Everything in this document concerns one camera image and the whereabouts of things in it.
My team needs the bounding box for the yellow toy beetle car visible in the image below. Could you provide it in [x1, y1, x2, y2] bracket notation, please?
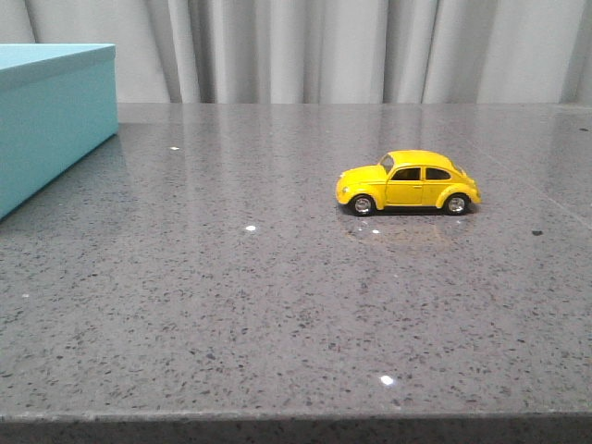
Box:
[335, 150, 482, 216]

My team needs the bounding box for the light blue storage box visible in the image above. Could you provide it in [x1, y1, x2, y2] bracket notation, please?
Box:
[1, 43, 118, 216]

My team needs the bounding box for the grey pleated curtain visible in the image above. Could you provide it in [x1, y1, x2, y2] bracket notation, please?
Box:
[1, 0, 591, 105]

